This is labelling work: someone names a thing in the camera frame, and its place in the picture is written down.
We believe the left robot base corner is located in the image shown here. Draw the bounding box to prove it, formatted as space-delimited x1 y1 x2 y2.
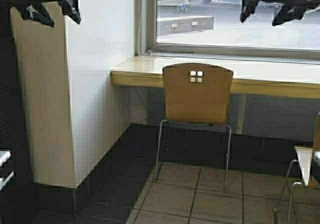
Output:
0 150 15 191

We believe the long wooden window counter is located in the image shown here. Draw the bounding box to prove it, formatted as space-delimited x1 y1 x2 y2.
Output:
111 56 320 99

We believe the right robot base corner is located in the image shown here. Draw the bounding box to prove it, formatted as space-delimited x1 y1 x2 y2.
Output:
311 151 320 183

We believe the concrete outdoor bench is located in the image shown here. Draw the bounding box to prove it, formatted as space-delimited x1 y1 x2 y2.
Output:
156 16 214 36

